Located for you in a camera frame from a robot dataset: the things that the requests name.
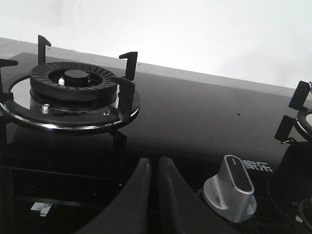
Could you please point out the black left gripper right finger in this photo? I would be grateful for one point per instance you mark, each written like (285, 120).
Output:
(181, 212)

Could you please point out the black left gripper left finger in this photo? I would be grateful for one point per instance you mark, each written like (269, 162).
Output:
(127, 213)

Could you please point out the silver stove knob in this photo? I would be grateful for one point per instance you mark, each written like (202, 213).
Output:
(230, 193)

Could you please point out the black glass gas stove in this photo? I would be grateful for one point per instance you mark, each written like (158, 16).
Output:
(57, 181)

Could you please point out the left black gas burner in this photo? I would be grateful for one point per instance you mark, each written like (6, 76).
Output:
(72, 86)

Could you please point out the right black pan support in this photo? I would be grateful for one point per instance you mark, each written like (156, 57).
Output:
(303, 120)

